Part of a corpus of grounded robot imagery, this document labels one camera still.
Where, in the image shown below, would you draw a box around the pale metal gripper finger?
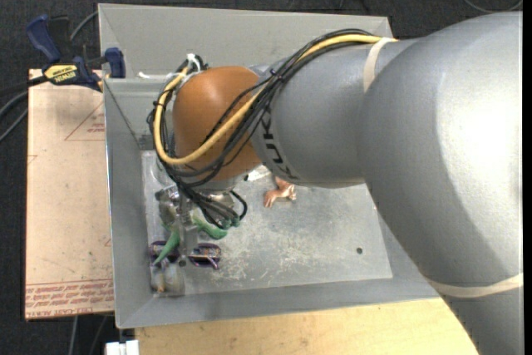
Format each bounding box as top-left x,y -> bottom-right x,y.
185,224 -> 200,259
176,219 -> 188,267

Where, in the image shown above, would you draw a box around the purple sunglasses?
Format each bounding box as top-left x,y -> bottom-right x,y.
148,240 -> 222,270

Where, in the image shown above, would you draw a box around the green toy lizard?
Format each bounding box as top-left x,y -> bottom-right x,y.
151,215 -> 230,265

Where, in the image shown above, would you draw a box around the clear glass cup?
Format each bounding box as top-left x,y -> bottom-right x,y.
149,261 -> 186,297

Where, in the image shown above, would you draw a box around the clear glass thing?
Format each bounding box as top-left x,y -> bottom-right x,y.
155,185 -> 181,229

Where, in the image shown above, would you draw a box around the brown toy animal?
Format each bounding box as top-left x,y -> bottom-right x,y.
263,176 -> 298,208

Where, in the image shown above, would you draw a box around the grey metal bin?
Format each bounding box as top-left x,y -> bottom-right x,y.
97,2 -> 442,330

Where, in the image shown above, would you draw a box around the brown cardboard board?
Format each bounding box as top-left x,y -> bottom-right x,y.
24,68 -> 116,321

